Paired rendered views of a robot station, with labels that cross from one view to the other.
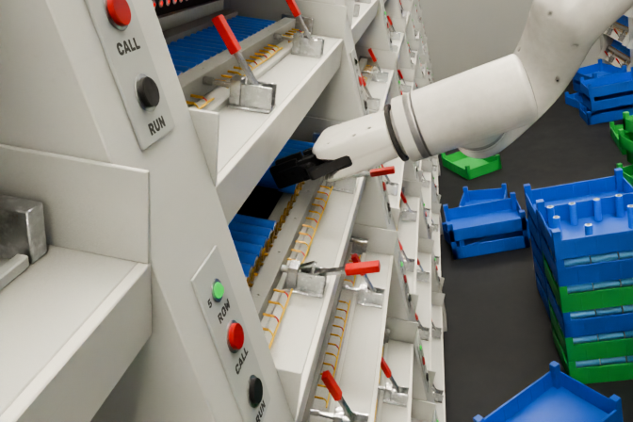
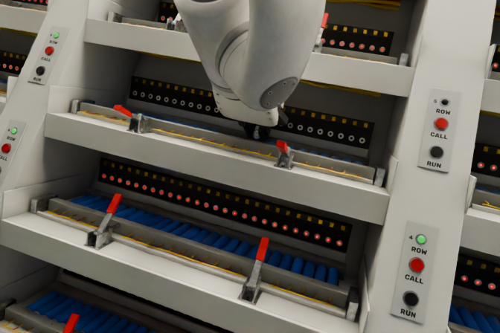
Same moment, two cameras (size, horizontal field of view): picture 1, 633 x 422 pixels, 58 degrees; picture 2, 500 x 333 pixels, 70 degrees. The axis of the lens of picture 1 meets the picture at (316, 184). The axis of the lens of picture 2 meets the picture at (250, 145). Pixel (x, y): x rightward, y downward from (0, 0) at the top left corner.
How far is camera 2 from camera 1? 1.01 m
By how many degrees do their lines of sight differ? 93
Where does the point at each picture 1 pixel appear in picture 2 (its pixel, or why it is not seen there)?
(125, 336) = (35, 22)
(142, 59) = not seen: outside the picture
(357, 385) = (138, 257)
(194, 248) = (62, 21)
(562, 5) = not seen: outside the picture
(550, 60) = not seen: outside the picture
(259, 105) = (168, 28)
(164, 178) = (68, 1)
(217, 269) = (62, 32)
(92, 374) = (24, 19)
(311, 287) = (132, 126)
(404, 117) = not seen: hidden behind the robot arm
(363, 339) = (191, 275)
